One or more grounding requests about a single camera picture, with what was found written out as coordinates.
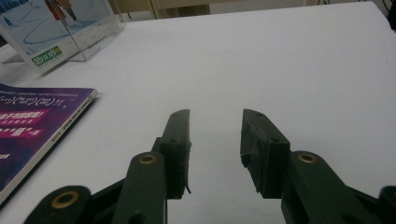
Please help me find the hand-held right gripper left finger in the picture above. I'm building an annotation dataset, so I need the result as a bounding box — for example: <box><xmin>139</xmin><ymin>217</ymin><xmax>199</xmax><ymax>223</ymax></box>
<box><xmin>151</xmin><ymin>108</ymin><xmax>192</xmax><ymax>200</ymax></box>

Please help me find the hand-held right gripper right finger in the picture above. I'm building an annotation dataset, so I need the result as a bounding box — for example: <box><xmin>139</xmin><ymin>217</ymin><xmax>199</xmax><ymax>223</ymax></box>
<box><xmin>239</xmin><ymin>108</ymin><xmax>292</xmax><ymax>200</ymax></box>

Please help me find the clear acrylic magazine rack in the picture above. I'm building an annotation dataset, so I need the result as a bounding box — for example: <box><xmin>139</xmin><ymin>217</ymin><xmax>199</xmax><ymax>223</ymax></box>
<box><xmin>0</xmin><ymin>0</ymin><xmax>126</xmax><ymax>64</ymax></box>

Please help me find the dark purple magazine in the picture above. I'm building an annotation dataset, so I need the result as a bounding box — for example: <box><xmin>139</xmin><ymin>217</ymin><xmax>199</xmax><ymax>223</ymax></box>
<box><xmin>0</xmin><ymin>82</ymin><xmax>99</xmax><ymax>206</ymax></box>

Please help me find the white magazine with green title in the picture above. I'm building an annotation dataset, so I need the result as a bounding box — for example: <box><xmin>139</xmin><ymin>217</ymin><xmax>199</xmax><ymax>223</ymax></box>
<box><xmin>0</xmin><ymin>0</ymin><xmax>116</xmax><ymax>77</ymax></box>

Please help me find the white table sheet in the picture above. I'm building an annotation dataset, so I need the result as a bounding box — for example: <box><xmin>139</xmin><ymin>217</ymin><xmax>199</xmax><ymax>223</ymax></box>
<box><xmin>0</xmin><ymin>1</ymin><xmax>396</xmax><ymax>224</ymax></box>

